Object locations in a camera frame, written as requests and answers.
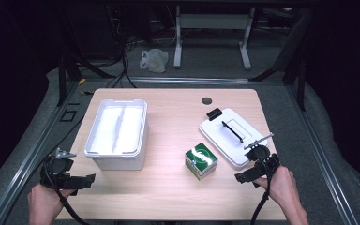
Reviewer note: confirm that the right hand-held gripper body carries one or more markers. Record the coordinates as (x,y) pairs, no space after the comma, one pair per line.
(259,152)

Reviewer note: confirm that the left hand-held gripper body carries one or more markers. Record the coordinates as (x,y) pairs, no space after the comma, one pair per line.
(57,167)

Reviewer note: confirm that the white plastic storage box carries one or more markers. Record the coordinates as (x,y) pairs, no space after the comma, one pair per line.
(122,162)

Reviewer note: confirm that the green cardboard box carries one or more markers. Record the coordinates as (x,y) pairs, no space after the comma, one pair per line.
(200,162)

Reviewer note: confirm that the person's right hand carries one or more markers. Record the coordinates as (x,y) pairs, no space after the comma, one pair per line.
(282,186)

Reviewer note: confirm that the person's left hand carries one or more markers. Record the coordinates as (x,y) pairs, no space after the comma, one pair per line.
(45,203)

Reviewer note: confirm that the white plastic bag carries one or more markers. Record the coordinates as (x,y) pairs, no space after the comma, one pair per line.
(154,61)

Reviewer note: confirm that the white metal stand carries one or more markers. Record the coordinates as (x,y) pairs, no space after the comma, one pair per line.
(212,22)

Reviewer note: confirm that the aluminium floor rail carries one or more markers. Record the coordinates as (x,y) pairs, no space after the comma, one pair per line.
(184,80)
(28,159)
(322,156)

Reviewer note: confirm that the black stand frame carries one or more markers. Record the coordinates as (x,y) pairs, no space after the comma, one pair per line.
(293,37)
(62,81)

